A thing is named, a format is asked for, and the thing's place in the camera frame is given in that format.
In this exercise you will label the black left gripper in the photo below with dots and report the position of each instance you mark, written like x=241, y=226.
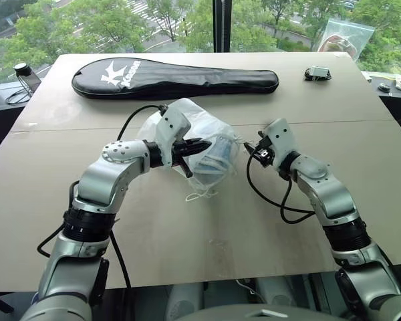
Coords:
x=179, y=154

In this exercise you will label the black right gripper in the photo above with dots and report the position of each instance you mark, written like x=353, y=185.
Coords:
x=264, y=152

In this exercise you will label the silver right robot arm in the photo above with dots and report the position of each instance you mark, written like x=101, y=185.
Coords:
x=331, y=197

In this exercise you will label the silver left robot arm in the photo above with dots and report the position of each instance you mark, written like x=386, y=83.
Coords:
x=100, y=180

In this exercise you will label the clear zip plastic bag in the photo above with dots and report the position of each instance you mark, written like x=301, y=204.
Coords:
x=345, y=36

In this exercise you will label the black racket cover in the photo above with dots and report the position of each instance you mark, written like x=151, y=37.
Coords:
x=194, y=78

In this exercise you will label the small white black device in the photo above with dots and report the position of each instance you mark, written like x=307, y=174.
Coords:
x=318, y=72

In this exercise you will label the grey rounded shape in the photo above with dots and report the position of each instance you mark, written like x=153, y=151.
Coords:
x=277, y=291
x=183, y=301

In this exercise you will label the small black oval object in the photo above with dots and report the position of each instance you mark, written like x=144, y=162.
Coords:
x=384, y=87

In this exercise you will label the dark side desk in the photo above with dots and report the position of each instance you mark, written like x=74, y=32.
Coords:
x=397, y=103
x=6, y=100

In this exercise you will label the grey robot torso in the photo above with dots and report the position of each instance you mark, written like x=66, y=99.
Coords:
x=254, y=314

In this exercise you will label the black topped jar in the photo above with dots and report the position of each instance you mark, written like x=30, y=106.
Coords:
x=31, y=81

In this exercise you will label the round black puck device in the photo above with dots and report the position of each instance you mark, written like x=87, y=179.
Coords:
x=22, y=69

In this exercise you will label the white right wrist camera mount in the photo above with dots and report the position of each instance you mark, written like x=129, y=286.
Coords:
x=282, y=137

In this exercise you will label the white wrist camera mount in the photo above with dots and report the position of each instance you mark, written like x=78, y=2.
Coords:
x=173, y=123
x=282, y=137

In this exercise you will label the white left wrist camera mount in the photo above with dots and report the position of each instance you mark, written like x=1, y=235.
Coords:
x=173, y=123

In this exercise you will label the dark window frame post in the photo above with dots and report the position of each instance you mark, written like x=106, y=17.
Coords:
x=222, y=25

